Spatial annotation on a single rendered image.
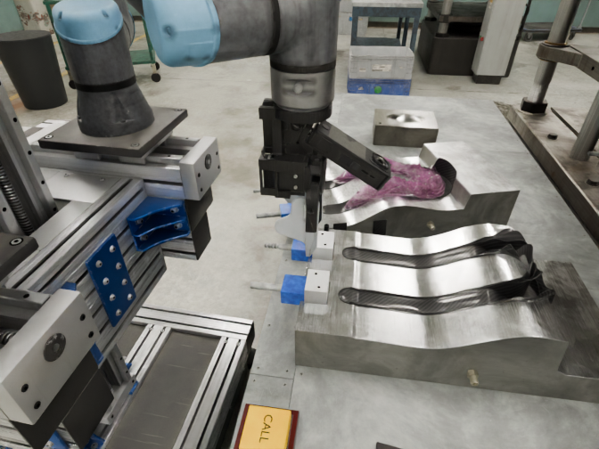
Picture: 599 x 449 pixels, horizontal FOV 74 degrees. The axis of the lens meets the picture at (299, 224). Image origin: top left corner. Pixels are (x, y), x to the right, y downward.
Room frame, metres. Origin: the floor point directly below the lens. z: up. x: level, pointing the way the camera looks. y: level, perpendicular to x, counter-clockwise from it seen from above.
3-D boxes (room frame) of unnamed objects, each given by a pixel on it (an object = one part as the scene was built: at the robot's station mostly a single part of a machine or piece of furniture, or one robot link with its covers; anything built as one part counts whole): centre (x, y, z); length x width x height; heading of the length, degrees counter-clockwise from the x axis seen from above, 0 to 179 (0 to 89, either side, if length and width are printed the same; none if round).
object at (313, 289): (0.47, 0.02, 0.89); 0.13 x 0.05 x 0.05; 82
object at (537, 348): (0.48, -0.26, 0.87); 0.50 x 0.26 x 0.14; 82
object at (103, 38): (0.83, 0.40, 1.20); 0.13 x 0.12 x 0.14; 14
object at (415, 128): (1.28, -0.35, 0.84); 0.20 x 0.15 x 0.07; 82
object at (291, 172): (0.47, 0.00, 1.15); 0.09 x 0.08 x 0.12; 82
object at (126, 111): (0.83, 0.39, 1.09); 0.15 x 0.15 x 0.10
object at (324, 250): (0.58, 0.00, 0.89); 0.13 x 0.05 x 0.05; 82
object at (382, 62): (4.12, -0.79, 0.32); 0.60 x 0.40 x 0.22; 87
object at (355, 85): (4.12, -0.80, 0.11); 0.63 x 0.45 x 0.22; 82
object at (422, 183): (0.84, -0.22, 0.90); 0.26 x 0.18 x 0.08; 99
